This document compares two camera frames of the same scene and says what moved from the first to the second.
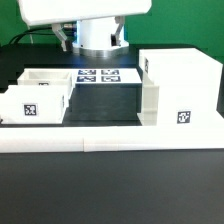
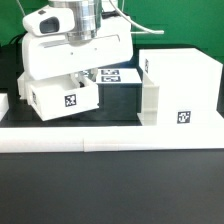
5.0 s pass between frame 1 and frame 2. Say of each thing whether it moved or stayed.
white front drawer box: moved
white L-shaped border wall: stayed
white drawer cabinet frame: stayed
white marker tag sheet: stayed
